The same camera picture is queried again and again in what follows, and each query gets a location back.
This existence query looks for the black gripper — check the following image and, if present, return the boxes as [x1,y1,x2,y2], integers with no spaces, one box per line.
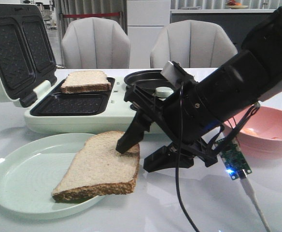
[116,74,225,172]

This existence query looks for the white bread slice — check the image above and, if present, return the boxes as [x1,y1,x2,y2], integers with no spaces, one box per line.
[52,131,140,202]
[60,70,112,94]

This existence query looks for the orange shrimp pieces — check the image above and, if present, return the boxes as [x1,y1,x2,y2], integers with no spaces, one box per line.
[240,128,280,140]

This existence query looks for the pink plastic bowl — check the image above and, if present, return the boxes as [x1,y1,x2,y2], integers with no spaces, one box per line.
[236,106,282,160]

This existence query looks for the green breakfast maker lid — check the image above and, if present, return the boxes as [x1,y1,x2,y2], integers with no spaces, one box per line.
[0,3,57,108]

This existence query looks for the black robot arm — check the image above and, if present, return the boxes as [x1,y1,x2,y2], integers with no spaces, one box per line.
[116,7,282,172]

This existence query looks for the green breakfast maker base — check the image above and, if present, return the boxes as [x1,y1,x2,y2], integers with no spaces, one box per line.
[24,71,180,135]

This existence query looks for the black round frying pan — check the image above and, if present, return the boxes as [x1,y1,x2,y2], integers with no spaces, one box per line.
[124,70,176,99]

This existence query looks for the green circuit board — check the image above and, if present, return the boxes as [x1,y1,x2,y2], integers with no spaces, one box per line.
[219,139,252,180]

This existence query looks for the right grey upholstered chair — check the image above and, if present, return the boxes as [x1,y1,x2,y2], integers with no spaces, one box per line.
[150,20,238,69]

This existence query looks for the grey upholstered chair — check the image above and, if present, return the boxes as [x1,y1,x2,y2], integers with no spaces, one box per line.
[150,20,238,69]
[62,17,130,69]

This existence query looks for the left grey upholstered chair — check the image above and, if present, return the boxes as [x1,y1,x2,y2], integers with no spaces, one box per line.
[62,17,130,69]

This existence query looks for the white cabinet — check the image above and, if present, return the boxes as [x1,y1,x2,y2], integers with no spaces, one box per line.
[127,0,171,69]

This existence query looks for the light green round plate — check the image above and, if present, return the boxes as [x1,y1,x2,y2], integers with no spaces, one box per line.
[0,133,104,220]

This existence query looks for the grey counter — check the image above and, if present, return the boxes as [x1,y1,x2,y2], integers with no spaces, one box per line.
[170,9,274,50]

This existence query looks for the fruit plate on counter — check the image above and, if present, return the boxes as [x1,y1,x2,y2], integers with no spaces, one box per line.
[225,0,248,9]

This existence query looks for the black cable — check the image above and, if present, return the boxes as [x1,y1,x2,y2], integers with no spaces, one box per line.
[174,82,201,232]

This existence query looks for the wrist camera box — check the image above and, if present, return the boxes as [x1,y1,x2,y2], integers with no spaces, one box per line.
[160,61,185,86]

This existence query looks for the white usb cable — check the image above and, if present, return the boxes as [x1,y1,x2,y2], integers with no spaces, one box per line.
[239,169,273,232]

